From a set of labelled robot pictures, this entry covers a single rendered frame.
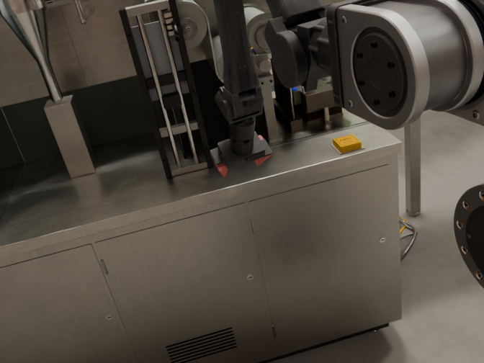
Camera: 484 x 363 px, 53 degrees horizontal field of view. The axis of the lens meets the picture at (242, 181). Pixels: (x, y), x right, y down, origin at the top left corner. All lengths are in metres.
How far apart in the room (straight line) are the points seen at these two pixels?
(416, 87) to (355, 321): 1.61
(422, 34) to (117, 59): 1.57
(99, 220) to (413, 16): 1.17
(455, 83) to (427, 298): 1.89
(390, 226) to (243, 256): 0.53
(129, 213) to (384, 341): 1.20
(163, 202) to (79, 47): 0.74
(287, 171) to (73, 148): 0.75
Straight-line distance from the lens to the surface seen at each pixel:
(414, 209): 2.85
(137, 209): 1.50
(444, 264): 2.55
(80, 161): 1.82
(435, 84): 0.51
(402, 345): 2.17
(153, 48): 1.52
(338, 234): 1.73
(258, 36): 1.64
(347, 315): 1.99
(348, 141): 1.60
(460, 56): 0.52
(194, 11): 1.63
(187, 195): 1.50
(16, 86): 2.03
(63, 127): 1.77
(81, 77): 1.99
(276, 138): 1.72
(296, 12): 0.71
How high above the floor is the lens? 1.62
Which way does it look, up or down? 28 degrees down
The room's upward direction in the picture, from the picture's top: 11 degrees counter-clockwise
